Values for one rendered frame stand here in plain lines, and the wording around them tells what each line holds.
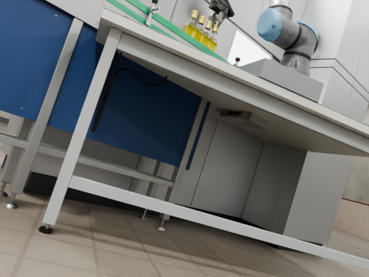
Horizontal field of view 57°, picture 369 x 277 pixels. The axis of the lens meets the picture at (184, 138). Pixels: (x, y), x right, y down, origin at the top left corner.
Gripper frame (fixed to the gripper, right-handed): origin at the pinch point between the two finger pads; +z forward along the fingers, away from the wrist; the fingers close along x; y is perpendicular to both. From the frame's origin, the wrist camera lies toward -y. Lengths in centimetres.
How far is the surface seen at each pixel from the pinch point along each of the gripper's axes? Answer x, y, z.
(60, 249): 54, 73, 116
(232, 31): -12.2, -23.5, -11.3
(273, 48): -13, -69, -21
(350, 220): -271, -898, 82
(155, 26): 14, 45, 26
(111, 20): 44, 77, 44
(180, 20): -11.8, 17.2, 3.4
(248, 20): -15.4, -37.3, -26.7
